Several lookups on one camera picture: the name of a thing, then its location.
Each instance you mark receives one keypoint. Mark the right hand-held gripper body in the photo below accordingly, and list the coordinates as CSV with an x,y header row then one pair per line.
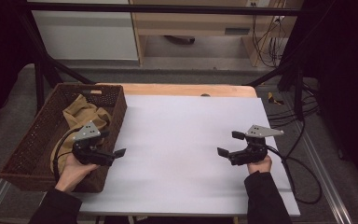
x,y
253,152

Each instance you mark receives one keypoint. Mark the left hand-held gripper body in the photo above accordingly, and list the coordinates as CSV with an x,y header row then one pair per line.
x,y
88,149

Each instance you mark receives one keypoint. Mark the tan cloth garment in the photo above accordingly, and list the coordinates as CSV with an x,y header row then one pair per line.
x,y
79,113

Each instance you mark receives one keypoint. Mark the brown wicker basket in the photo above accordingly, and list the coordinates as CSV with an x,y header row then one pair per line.
x,y
37,146

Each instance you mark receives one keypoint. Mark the person's right hand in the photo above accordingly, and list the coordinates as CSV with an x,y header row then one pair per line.
x,y
259,166

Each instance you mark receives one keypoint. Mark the person's left hand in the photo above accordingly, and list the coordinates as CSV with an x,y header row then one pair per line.
x,y
71,172

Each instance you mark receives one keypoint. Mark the yellow and black tape piece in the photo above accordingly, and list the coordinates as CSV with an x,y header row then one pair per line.
x,y
273,99

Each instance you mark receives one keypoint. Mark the wooden table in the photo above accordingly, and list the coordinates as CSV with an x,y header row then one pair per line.
x,y
180,89

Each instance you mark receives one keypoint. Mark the white cabinet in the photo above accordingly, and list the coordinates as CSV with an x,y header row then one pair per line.
x,y
87,37

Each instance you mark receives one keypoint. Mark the light wooden desk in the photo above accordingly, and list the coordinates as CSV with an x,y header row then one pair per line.
x,y
192,26

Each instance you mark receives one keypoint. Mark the black curtain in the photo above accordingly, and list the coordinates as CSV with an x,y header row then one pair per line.
x,y
345,77
3,46

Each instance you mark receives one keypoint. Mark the black metal frame leg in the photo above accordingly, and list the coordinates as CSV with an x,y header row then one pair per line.
x,y
40,74
296,81

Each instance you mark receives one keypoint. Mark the black metal frame crossbar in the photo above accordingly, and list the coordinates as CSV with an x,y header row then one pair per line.
x,y
167,8

